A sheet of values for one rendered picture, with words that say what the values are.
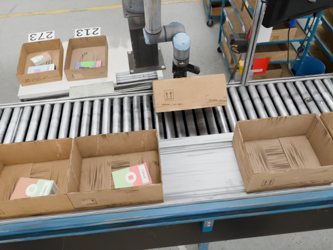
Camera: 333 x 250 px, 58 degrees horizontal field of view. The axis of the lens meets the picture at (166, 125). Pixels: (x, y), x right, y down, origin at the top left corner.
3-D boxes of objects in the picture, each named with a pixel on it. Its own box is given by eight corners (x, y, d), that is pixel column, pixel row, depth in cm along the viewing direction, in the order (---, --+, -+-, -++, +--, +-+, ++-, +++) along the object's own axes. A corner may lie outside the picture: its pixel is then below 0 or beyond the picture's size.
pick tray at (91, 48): (108, 45, 235) (106, 34, 227) (107, 77, 210) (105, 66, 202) (72, 49, 233) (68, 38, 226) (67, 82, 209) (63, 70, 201)
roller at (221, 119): (215, 91, 204) (216, 86, 200) (234, 153, 171) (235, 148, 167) (208, 92, 204) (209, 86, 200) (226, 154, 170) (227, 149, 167)
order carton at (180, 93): (216, 106, 189) (214, 79, 188) (228, 104, 160) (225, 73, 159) (154, 112, 187) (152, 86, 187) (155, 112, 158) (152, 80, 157)
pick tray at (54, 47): (64, 48, 234) (60, 37, 227) (62, 80, 210) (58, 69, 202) (27, 54, 231) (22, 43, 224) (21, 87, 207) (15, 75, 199)
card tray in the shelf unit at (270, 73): (235, 53, 289) (236, 44, 282) (265, 50, 290) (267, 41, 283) (246, 81, 263) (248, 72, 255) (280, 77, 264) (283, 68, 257)
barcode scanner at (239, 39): (225, 46, 188) (229, 31, 180) (243, 47, 190) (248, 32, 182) (227, 52, 184) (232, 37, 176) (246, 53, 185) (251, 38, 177)
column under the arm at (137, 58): (127, 52, 228) (120, 12, 203) (160, 48, 230) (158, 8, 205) (130, 74, 212) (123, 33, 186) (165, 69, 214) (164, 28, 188)
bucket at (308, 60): (278, 79, 313) (286, 57, 291) (307, 77, 314) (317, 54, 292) (289, 100, 292) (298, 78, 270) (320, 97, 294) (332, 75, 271)
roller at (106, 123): (111, 101, 202) (110, 95, 198) (109, 166, 168) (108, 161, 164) (104, 101, 201) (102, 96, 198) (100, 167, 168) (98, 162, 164)
